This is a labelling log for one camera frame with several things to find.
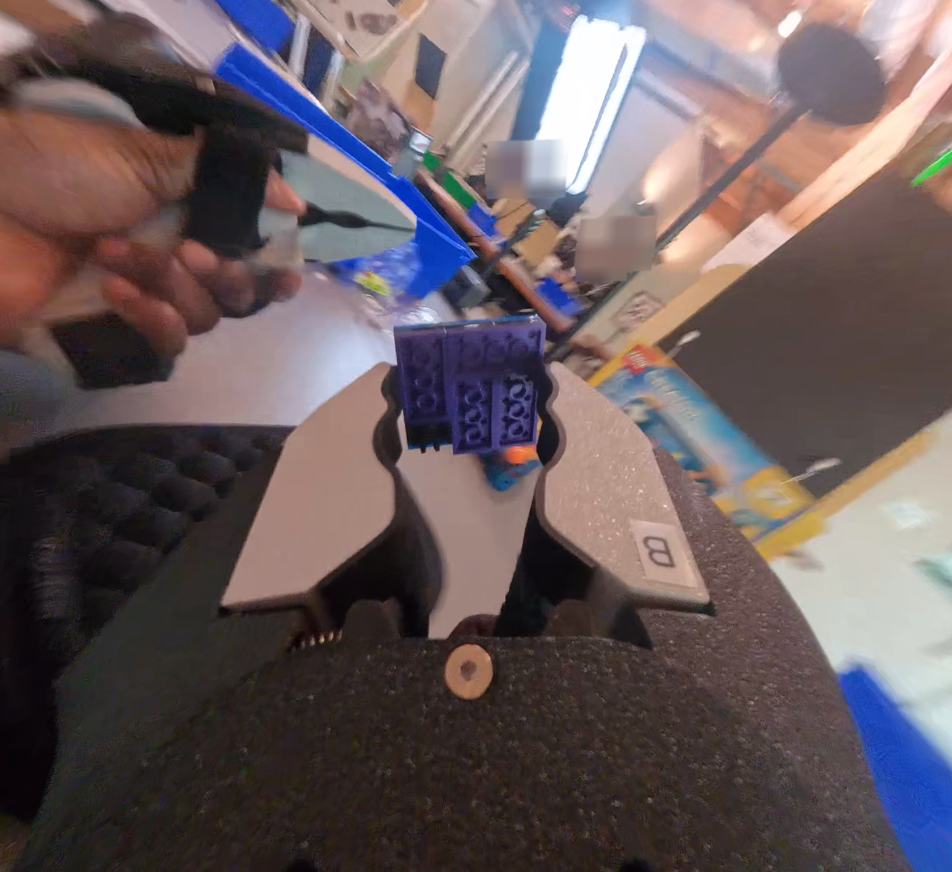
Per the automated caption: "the blue brick controller model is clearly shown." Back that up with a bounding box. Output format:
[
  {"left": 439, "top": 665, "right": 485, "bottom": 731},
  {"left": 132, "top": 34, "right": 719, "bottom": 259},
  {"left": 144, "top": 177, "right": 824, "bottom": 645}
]
[{"left": 479, "top": 442, "right": 542, "bottom": 492}]

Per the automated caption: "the black dimpled foam pad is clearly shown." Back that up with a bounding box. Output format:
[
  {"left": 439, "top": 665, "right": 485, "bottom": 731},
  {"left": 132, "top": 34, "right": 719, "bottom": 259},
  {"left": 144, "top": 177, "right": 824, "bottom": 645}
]
[{"left": 0, "top": 424, "right": 300, "bottom": 821}]

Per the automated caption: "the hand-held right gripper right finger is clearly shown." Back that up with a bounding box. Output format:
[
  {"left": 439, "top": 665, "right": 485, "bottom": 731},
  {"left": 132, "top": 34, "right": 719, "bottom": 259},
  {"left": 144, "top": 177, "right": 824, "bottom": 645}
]
[{"left": 534, "top": 363, "right": 713, "bottom": 613}]

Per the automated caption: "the black backdrop board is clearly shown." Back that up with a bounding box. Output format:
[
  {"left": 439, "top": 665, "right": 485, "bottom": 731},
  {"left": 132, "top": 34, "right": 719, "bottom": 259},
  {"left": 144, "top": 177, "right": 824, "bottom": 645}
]
[{"left": 665, "top": 169, "right": 952, "bottom": 501}]

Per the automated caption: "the small blue brick plate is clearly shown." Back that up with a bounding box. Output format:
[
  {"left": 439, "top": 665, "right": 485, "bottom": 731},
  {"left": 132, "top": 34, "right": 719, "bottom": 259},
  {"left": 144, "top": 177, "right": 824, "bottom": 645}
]
[{"left": 451, "top": 375, "right": 541, "bottom": 456}]

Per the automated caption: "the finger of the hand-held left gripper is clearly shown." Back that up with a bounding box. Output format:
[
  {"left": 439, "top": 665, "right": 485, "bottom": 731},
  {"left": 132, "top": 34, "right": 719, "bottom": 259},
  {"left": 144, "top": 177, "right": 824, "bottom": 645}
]
[
  {"left": 277, "top": 141, "right": 419, "bottom": 229},
  {"left": 255, "top": 210, "right": 416, "bottom": 267}
]

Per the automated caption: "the clear bag of green bricks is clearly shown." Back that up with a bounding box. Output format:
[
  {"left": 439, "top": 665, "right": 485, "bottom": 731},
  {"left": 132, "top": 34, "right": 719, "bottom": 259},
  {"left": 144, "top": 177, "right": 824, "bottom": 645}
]
[{"left": 350, "top": 243, "right": 447, "bottom": 322}]

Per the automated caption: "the large blue brick plate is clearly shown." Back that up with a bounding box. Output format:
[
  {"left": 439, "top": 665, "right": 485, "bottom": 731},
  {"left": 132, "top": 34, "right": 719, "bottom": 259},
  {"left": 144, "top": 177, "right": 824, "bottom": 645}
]
[{"left": 393, "top": 316, "right": 549, "bottom": 456}]

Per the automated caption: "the black disc stand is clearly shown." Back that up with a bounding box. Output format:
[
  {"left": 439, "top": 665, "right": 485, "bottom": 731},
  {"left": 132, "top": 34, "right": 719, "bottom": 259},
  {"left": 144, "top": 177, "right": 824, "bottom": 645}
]
[{"left": 658, "top": 22, "right": 888, "bottom": 248}]

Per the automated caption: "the blue and yellow toy box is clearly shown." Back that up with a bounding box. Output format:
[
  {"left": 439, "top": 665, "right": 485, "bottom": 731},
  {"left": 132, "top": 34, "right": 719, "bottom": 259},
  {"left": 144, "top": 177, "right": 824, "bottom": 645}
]
[{"left": 590, "top": 342, "right": 819, "bottom": 544}]

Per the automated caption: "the studio light panel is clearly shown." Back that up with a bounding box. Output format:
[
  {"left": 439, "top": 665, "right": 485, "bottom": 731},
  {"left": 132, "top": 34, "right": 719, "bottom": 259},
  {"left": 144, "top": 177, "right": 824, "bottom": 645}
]
[{"left": 532, "top": 15, "right": 650, "bottom": 197}]

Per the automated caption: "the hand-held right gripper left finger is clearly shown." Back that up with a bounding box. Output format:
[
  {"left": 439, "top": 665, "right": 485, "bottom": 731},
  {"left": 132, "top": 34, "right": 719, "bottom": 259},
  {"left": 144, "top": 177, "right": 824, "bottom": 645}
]
[{"left": 220, "top": 363, "right": 447, "bottom": 616}]

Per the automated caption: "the person's left hand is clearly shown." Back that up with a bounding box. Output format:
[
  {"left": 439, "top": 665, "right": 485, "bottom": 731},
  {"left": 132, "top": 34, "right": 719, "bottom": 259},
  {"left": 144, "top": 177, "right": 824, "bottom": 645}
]
[{"left": 0, "top": 115, "right": 307, "bottom": 356}]

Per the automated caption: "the dark toy box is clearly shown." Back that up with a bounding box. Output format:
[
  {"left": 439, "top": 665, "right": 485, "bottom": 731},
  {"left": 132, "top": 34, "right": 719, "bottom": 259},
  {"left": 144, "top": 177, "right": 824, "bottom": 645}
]
[{"left": 346, "top": 79, "right": 417, "bottom": 160}]

